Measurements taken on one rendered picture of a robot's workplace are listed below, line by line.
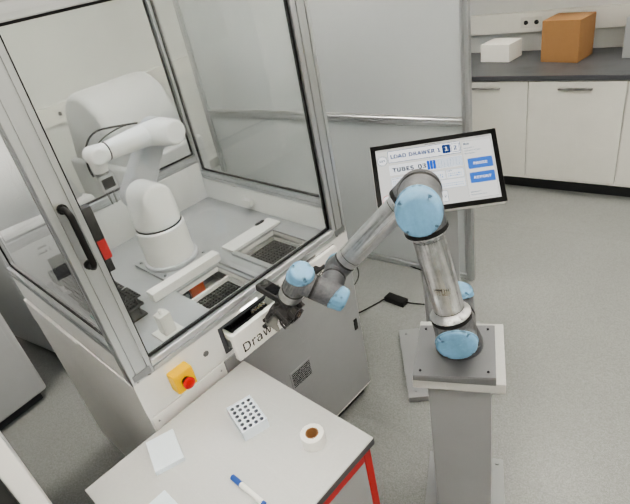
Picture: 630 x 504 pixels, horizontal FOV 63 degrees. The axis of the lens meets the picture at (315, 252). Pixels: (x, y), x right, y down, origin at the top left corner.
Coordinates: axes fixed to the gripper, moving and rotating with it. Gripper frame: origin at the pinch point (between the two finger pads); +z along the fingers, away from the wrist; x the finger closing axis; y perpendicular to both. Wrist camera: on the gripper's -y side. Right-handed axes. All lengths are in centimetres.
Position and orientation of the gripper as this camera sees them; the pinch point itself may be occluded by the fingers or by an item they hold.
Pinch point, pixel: (272, 319)
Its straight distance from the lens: 177.5
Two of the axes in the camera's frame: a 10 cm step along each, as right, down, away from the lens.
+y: 7.0, 6.8, -2.3
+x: 6.6, -4.9, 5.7
